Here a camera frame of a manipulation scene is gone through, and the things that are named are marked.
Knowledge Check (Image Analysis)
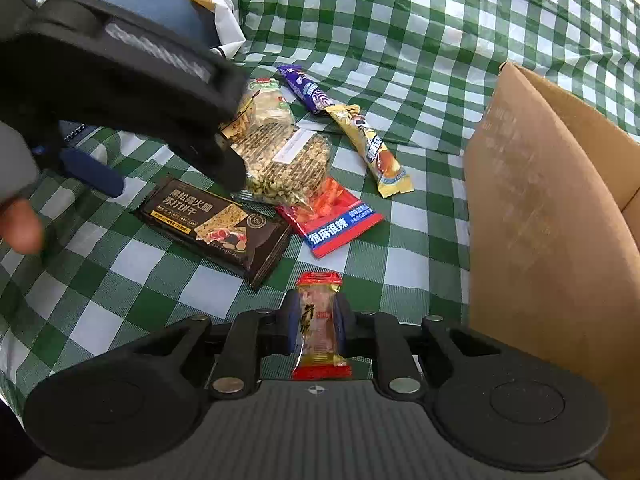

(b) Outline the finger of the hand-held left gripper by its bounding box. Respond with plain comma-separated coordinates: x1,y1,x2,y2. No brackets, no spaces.
30,145,125,199
167,127,248,197

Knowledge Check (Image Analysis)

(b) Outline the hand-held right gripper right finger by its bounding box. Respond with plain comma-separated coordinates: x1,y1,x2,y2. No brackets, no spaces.
334,291,507,399

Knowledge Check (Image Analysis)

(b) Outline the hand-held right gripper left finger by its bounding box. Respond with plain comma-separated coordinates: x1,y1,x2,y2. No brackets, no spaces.
119,291,297,401

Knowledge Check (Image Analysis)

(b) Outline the red clear snack packet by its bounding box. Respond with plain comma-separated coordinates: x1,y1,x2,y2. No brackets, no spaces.
291,271,352,381

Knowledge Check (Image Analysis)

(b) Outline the clear peanut brittle packet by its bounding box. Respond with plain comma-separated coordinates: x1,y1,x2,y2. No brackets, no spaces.
218,95,252,142

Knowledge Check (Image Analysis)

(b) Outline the black cracker packet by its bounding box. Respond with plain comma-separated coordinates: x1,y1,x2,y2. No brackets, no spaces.
134,177,293,291

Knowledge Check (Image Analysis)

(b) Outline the clear seed brittle packet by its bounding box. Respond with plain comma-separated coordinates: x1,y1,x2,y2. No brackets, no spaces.
231,124,333,207

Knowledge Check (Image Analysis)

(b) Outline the green label pastry packet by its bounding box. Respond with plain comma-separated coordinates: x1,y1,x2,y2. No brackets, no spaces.
245,77,297,131

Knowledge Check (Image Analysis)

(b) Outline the red and blue snack packet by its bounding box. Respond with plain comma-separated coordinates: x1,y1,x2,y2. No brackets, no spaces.
275,177,385,259

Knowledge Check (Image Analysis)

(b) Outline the brown cardboard box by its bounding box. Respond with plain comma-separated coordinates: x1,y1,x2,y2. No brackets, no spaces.
462,60,640,480

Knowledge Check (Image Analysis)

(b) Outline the person's left hand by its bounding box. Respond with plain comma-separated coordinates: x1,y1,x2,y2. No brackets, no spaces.
0,195,45,256

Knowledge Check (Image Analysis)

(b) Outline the purple snack bar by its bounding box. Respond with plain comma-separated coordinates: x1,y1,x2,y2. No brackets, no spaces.
276,65,337,117

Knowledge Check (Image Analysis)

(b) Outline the white paper bag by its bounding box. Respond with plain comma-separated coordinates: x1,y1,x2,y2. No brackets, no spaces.
177,0,247,61

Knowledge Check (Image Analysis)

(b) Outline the yellow snack bar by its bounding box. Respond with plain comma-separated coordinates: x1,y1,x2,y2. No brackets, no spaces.
325,104,415,198

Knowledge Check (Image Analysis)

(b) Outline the green checked cloth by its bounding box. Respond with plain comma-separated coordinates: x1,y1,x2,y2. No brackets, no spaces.
0,0,640,411

